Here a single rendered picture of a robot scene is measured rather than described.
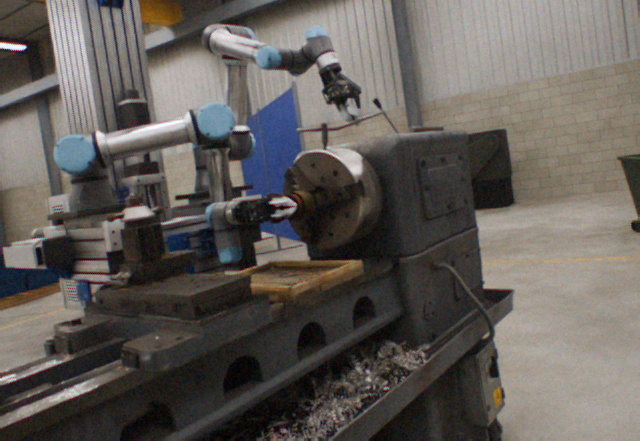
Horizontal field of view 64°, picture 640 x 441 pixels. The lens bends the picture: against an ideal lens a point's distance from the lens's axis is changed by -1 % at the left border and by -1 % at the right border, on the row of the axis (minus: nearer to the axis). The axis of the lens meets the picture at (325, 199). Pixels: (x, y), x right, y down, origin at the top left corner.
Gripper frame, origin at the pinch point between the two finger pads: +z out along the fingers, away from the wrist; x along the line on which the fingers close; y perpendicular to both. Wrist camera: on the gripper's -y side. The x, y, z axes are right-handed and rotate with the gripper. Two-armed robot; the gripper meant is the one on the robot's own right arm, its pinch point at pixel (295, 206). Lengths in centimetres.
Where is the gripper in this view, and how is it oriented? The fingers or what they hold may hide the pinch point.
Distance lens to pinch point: 148.3
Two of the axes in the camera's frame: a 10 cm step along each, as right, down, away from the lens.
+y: -6.3, 1.3, -7.6
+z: 7.6, -0.8, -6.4
